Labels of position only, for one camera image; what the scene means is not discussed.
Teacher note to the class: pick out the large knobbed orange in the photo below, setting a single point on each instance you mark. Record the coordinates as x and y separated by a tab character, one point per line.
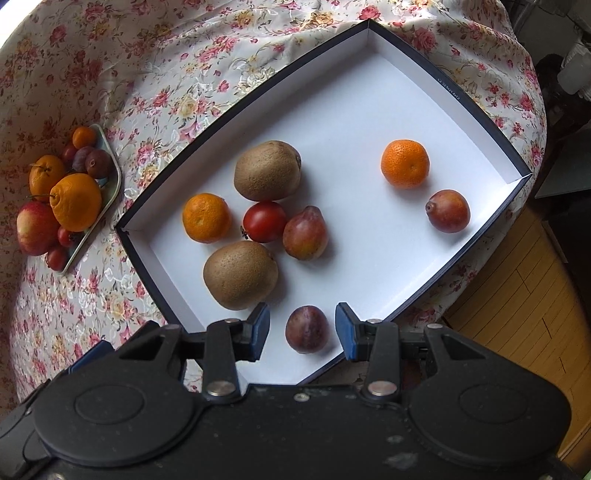
76	201
44	177

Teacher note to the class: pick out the dark purple plum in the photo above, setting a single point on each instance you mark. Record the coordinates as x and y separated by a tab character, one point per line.
307	329

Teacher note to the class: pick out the pale green tray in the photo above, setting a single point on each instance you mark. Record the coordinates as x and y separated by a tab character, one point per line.
108	198

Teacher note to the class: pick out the dark brown plum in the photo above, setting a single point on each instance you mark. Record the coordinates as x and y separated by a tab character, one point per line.
99	164

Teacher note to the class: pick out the dark red plum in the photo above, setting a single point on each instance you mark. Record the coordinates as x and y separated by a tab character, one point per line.
68	153

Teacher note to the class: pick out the brown kiwi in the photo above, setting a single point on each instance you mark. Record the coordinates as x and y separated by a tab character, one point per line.
240	274
268	170

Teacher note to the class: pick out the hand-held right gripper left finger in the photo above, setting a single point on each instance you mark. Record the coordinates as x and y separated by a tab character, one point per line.
261	327

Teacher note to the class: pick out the tiny mandarin orange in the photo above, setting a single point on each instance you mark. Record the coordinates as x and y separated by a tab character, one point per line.
84	137

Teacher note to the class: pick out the floral tablecloth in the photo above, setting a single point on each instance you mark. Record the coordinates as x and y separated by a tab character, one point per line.
184	69

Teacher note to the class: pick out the red apple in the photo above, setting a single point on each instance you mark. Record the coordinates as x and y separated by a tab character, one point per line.
37	227

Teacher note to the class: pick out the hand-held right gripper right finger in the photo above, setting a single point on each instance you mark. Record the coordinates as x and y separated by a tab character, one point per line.
345	330

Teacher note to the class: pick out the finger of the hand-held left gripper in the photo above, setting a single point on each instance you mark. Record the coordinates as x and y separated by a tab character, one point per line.
92	357

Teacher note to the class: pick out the reddish plum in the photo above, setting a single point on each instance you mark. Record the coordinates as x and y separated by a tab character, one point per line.
448	211

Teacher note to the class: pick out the dark furniture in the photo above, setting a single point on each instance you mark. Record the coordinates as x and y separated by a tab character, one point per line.
568	230

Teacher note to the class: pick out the red cherry tomato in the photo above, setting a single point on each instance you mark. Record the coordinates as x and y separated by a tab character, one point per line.
66	236
57	258

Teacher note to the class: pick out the black box with white inside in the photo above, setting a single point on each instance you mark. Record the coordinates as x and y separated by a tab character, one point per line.
369	115

